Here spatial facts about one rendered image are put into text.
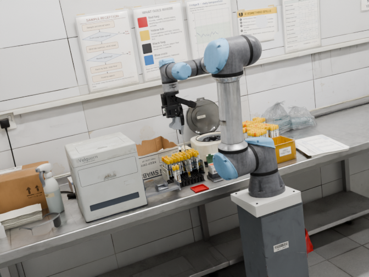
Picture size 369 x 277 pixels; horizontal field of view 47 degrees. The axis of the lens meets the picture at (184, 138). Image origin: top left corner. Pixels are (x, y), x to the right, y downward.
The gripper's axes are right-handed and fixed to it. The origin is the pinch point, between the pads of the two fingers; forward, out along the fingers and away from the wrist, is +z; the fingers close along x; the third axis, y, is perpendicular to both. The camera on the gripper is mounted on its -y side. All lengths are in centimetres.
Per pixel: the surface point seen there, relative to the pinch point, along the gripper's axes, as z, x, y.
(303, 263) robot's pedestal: 54, 54, -24
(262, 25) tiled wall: -42, -50, -83
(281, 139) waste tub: 18, 0, -56
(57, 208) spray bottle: 23, -8, 64
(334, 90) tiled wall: 11, -50, -136
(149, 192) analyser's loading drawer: 22.1, 8.7, 23.8
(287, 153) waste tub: 22, 11, -51
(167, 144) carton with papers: 14.3, -35.0, -2.6
